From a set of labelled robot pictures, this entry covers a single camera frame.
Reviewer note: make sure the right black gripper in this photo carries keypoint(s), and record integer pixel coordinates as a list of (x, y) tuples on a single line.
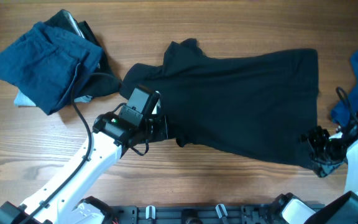
[(313, 137)]

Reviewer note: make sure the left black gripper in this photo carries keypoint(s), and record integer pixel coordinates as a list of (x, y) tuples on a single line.
[(162, 133)]

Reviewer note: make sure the black t-shirt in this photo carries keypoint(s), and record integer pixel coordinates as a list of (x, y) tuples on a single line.
[(257, 107)]

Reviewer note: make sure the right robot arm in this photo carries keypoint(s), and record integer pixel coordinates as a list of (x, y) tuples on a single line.
[(342, 210)]

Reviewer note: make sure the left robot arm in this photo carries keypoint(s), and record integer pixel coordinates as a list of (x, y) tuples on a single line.
[(62, 199)]

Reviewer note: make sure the folded dark blue garment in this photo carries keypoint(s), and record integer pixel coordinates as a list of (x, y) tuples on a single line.
[(45, 63)]

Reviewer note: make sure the left white rail clip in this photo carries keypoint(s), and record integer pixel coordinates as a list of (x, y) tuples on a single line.
[(150, 212)]

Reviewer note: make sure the white rail clip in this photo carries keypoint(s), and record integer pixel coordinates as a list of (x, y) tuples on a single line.
[(222, 213), (150, 212)]

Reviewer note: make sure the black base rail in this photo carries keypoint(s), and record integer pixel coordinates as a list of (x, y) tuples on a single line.
[(244, 214)]

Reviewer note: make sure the right white rail clip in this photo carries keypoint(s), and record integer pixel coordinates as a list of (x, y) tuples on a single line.
[(222, 213)]

